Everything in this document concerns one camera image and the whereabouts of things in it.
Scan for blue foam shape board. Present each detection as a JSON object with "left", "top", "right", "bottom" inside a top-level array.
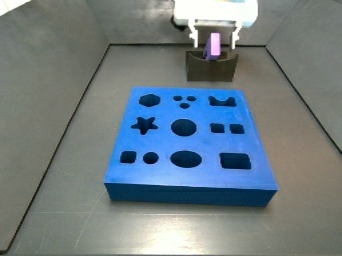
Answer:
[{"left": 104, "top": 87, "right": 277, "bottom": 207}]

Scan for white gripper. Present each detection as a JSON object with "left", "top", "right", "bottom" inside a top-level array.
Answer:
[{"left": 172, "top": 0, "right": 257, "bottom": 50}]

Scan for black curved holder stand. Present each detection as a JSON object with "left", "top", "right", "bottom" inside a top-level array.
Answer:
[{"left": 185, "top": 51, "right": 239, "bottom": 82}]

